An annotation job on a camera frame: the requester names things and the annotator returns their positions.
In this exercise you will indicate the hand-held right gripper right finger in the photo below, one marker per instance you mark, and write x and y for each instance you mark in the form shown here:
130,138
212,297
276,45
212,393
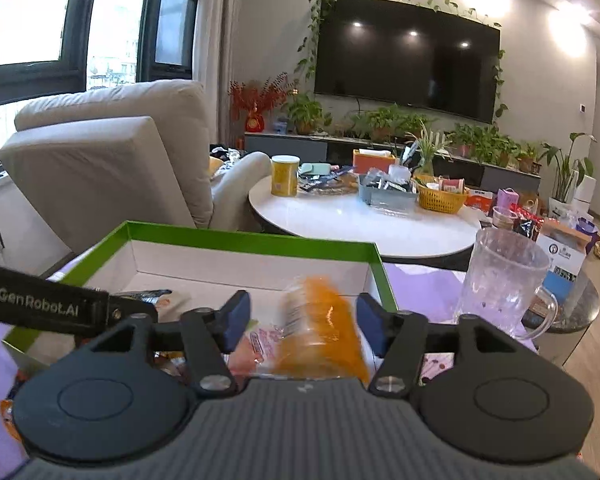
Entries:
371,322

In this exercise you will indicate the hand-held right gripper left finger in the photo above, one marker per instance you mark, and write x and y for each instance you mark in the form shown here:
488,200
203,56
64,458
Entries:
236,322

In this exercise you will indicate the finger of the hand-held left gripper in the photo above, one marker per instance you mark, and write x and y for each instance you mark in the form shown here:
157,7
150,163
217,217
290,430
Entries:
130,309

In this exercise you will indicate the orange snack packet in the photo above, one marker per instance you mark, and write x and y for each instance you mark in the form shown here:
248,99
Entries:
325,330

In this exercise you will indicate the green cardboard box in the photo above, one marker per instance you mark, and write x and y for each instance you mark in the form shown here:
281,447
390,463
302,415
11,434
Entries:
230,260

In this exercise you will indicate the pink snack packet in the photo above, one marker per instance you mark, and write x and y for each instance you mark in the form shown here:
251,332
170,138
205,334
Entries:
260,344

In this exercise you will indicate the purple floral tablecloth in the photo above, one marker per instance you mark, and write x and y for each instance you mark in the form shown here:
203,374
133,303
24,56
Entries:
420,282

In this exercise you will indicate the round white coffee table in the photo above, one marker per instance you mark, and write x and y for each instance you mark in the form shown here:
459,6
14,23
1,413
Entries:
360,225

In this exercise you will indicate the grey-blue desk organizer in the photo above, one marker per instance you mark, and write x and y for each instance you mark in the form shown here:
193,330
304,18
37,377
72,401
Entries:
385,197

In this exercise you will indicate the clear glass pitcher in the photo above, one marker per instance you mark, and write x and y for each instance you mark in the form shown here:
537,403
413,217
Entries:
500,280

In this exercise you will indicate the yellow woven basket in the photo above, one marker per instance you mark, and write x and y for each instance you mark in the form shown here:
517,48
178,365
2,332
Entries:
442,200

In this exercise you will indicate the beige armchair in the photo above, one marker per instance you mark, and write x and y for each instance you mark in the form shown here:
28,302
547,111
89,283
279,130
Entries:
115,160

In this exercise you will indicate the yellow tin can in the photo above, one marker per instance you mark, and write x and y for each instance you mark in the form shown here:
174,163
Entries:
285,177

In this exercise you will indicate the orange tissue box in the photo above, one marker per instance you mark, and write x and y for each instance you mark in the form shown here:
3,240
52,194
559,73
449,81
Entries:
372,162

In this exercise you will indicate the clear plastic cup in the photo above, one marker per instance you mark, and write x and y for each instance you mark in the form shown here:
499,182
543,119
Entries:
502,220

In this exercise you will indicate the spider plant in glass vase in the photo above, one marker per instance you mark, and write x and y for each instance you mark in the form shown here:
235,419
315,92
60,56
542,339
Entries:
427,152

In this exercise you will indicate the small pink gift box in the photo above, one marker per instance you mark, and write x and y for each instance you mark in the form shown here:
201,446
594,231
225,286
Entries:
507,199

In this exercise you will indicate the grey television cabinet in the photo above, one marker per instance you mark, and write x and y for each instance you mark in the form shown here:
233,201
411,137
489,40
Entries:
290,145

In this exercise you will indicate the potted green plant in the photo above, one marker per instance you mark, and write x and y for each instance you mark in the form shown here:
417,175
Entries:
475,142
385,120
305,112

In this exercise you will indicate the blue and white carton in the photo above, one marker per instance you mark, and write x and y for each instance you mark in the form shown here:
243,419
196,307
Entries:
562,252

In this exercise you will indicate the dark marble side table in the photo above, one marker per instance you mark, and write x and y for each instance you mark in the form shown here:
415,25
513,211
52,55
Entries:
580,300

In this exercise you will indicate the red flower arrangement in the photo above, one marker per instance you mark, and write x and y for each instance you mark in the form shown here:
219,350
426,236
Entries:
257,97

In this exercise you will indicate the black framed window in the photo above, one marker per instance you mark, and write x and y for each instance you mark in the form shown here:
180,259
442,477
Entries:
70,75

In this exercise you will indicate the purple gift bag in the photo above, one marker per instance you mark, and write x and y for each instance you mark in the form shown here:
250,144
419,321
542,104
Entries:
586,227

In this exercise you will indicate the tall potted leafy plant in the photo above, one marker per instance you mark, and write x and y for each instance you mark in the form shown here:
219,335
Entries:
562,165

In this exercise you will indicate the white air purifier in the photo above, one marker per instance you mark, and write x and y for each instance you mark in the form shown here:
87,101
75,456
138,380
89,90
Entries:
584,192

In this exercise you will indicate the beige curtain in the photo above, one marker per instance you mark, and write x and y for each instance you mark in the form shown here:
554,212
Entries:
217,35

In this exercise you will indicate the green vine around television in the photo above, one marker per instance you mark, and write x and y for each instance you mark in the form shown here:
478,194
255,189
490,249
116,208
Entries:
312,35

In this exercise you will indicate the black wall television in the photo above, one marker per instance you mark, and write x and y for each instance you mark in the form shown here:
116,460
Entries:
405,55

